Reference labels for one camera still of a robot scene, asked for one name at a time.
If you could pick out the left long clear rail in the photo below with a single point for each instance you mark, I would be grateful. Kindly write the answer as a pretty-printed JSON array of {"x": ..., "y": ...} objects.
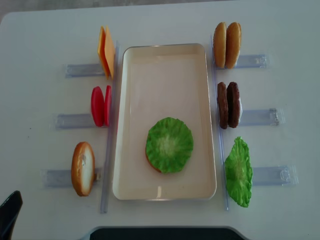
[{"x": 111, "y": 129}]

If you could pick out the right long clear rail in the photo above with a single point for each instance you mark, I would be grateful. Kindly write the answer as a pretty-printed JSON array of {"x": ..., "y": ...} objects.
[{"x": 220, "y": 141}]

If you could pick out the outer brown meat patty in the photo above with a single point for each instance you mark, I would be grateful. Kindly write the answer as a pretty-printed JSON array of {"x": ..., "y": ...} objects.
[{"x": 233, "y": 100}]

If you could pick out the brown meat patty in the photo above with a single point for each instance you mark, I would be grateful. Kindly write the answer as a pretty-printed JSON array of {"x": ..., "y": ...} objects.
[
  {"x": 233, "y": 100},
  {"x": 222, "y": 105}
]

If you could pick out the green lettuce leaf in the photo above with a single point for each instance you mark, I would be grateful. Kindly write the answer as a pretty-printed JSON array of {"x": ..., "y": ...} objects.
[
  {"x": 239, "y": 173},
  {"x": 169, "y": 145}
]

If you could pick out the outer red tomato slice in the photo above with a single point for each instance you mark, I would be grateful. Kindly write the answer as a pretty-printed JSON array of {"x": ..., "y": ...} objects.
[{"x": 97, "y": 106}]

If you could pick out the upright bread slice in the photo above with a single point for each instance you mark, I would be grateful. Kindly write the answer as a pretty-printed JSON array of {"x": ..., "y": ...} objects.
[{"x": 83, "y": 169}]

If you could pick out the red tomato slice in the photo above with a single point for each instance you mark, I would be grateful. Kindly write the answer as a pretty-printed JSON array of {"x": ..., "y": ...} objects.
[
  {"x": 107, "y": 105},
  {"x": 97, "y": 106}
]

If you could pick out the orange cheese slice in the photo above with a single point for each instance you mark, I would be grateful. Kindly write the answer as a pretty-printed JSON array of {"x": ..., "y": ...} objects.
[
  {"x": 109, "y": 50},
  {"x": 101, "y": 51}
]

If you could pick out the long clear rail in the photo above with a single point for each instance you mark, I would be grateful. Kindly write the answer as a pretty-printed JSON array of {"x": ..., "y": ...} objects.
[
  {"x": 220, "y": 141},
  {"x": 111, "y": 129}
]

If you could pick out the clear bread holder rail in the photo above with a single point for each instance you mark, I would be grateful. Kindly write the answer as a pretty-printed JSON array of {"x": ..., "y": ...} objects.
[{"x": 56, "y": 178}]

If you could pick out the bread slice on tray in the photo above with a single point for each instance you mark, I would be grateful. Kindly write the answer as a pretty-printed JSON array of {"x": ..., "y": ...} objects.
[{"x": 147, "y": 158}]

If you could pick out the outer bun slice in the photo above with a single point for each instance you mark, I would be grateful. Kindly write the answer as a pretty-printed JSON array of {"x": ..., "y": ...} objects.
[{"x": 233, "y": 44}]

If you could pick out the inner red tomato slice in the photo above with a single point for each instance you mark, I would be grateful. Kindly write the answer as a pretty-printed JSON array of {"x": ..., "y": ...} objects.
[{"x": 107, "y": 105}]

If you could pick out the inner bun slice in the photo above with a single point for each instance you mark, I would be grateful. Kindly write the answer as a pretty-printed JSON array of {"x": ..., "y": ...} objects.
[{"x": 219, "y": 44}]

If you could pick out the outer orange cheese slice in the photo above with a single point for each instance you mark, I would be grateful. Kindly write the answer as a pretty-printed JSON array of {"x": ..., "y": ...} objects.
[{"x": 101, "y": 51}]

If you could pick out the clear bun holder rail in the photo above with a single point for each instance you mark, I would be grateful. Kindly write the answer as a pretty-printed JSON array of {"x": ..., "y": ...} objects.
[{"x": 252, "y": 61}]

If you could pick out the clear lettuce holder rail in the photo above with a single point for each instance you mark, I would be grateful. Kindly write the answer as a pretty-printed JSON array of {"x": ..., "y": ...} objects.
[{"x": 285, "y": 175}]

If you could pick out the inner orange cheese slice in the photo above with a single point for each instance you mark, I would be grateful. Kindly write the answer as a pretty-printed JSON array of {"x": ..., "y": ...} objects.
[{"x": 109, "y": 50}]

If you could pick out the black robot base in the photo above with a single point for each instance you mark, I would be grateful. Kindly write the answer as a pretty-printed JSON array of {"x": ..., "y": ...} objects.
[{"x": 164, "y": 233}]

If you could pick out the clear patty holder rail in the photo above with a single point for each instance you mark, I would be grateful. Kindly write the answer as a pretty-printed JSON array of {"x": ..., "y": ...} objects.
[{"x": 263, "y": 117}]

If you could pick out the cream rectangular tray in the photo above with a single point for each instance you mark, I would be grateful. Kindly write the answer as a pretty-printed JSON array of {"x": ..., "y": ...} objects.
[{"x": 158, "y": 82}]

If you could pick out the bun slice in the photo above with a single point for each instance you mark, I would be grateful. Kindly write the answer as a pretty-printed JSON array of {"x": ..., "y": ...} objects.
[
  {"x": 219, "y": 44},
  {"x": 233, "y": 44}
]

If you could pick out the inner brown meat patty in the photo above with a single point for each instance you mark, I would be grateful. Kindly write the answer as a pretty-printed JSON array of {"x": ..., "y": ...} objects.
[{"x": 222, "y": 105}]

